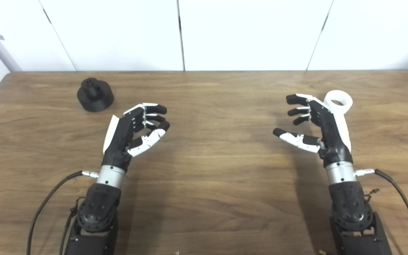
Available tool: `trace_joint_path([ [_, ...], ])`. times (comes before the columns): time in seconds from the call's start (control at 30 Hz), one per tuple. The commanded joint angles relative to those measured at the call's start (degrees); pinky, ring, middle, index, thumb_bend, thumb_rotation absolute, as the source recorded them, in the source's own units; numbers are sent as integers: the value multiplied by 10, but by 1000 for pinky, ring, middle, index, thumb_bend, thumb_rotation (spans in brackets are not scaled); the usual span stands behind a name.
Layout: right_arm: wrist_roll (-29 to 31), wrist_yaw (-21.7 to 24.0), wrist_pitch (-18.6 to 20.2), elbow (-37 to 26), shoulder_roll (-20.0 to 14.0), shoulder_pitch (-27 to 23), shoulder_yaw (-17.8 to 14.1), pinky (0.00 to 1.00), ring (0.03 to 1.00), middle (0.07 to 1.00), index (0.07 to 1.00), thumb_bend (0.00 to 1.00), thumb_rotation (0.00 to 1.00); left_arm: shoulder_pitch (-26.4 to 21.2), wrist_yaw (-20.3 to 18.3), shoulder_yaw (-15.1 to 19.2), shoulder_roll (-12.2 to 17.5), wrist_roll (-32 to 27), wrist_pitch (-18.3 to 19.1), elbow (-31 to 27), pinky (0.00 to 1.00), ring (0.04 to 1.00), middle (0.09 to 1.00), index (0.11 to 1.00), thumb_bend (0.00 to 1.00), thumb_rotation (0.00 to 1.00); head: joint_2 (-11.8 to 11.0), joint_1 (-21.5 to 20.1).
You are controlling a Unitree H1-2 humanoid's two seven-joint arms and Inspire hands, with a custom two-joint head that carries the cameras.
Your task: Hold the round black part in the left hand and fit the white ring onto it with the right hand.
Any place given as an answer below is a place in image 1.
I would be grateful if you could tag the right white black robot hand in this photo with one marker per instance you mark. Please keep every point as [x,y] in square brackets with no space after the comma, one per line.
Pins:
[333,138]

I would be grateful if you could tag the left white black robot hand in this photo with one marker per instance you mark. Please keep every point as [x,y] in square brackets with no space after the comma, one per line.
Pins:
[119,141]

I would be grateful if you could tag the round black stepped part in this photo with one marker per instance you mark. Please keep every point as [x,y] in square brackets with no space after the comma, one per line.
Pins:
[96,101]

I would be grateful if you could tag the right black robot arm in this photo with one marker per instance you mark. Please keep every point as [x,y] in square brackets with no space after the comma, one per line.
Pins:
[351,209]

